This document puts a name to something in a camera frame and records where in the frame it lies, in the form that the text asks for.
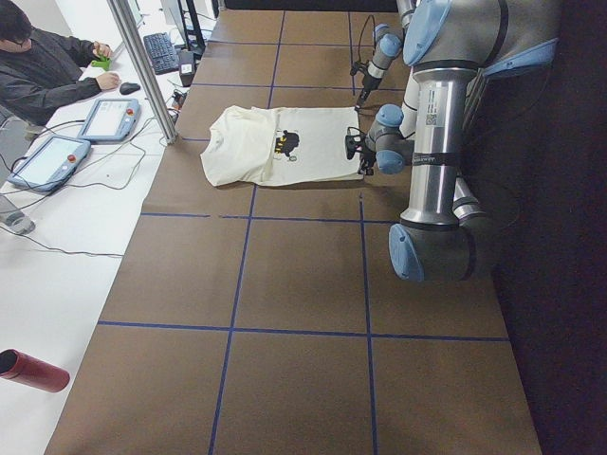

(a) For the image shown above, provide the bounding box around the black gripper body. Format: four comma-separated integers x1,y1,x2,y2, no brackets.
361,74,380,93
360,147,377,166

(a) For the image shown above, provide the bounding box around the cream long sleeve cat shirt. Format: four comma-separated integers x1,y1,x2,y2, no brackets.
201,106,360,187

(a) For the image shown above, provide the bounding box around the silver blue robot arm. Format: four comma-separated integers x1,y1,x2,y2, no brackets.
346,1,561,282
350,1,417,112

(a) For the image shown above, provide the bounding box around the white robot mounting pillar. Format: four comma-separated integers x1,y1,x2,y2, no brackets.
400,74,419,140

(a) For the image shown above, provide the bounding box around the small black box device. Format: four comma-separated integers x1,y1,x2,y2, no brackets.
178,49,196,87

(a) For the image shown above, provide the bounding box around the brown paper table cover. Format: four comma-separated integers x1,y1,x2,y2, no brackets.
46,10,541,454

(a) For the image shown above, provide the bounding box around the black keyboard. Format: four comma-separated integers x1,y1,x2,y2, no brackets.
143,32,179,75

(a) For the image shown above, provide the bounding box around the black computer mouse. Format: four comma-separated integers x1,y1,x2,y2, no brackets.
119,82,140,96

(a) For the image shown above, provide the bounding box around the far blue teach pendant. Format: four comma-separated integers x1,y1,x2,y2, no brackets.
77,98,140,143

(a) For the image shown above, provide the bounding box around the blue teach pendant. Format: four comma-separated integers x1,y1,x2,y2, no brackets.
77,98,140,143
8,135,91,192

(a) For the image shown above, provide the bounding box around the green small object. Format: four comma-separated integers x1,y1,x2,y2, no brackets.
91,49,111,71

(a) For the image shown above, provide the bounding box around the near blue teach pendant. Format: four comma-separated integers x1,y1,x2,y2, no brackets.
8,135,91,192

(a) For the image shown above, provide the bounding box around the person in black jacket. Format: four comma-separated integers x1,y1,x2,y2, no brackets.
1,1,120,126

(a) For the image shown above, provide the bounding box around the clear water bottle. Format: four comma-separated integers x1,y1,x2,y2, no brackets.
0,194,36,235

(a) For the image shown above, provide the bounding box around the red cylindrical bottle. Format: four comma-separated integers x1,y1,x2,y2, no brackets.
1,349,70,392

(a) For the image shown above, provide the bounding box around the aluminium frame post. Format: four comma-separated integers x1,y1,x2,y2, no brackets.
107,0,178,145

